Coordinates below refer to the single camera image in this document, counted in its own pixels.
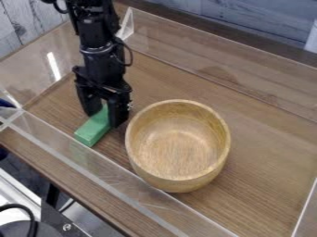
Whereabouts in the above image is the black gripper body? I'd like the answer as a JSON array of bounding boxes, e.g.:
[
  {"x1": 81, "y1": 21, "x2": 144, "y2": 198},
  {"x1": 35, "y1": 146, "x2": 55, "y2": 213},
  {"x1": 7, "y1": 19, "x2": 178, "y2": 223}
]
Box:
[{"x1": 71, "y1": 44, "x2": 134, "y2": 103}]

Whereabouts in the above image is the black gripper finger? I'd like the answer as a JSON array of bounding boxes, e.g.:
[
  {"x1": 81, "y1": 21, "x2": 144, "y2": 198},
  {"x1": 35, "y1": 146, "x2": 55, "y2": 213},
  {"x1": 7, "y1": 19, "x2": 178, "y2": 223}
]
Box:
[
  {"x1": 109, "y1": 94, "x2": 132, "y2": 128},
  {"x1": 75, "y1": 81, "x2": 103, "y2": 117}
]

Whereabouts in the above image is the green rectangular block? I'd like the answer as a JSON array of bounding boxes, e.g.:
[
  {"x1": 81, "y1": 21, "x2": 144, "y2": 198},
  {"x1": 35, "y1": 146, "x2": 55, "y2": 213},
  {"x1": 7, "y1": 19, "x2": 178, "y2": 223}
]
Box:
[{"x1": 75, "y1": 105, "x2": 110, "y2": 147}]

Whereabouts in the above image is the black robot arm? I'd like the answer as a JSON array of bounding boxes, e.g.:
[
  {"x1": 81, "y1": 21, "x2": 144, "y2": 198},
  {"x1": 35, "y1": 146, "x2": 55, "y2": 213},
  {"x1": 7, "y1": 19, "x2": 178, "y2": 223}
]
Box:
[{"x1": 41, "y1": 0, "x2": 134, "y2": 128}]

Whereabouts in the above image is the brown wooden bowl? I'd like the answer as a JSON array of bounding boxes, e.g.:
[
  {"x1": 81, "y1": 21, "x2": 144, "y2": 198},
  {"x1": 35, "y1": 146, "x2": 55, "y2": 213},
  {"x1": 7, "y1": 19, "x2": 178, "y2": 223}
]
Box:
[{"x1": 126, "y1": 99, "x2": 232, "y2": 193}]

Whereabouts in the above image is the blue object at edge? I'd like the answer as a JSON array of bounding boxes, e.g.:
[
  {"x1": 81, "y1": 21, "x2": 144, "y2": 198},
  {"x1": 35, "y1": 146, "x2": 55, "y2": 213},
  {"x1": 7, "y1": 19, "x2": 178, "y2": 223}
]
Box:
[{"x1": 0, "y1": 98, "x2": 17, "y2": 108}]

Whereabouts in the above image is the clear acrylic tray wall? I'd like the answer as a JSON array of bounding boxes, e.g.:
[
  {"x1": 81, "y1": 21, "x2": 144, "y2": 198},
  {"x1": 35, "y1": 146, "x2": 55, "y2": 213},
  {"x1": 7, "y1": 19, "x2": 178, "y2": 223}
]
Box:
[{"x1": 0, "y1": 1, "x2": 317, "y2": 237}]

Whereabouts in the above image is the black metal bracket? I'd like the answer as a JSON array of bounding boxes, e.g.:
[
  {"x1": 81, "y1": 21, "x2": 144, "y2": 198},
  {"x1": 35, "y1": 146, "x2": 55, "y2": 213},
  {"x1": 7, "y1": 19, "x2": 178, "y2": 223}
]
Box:
[{"x1": 37, "y1": 201, "x2": 91, "y2": 237}]

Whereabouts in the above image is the black cable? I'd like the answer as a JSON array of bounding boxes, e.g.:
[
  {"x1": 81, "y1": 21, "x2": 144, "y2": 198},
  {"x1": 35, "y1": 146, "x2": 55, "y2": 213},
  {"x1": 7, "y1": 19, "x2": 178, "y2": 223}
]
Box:
[{"x1": 0, "y1": 203, "x2": 39, "y2": 237}]

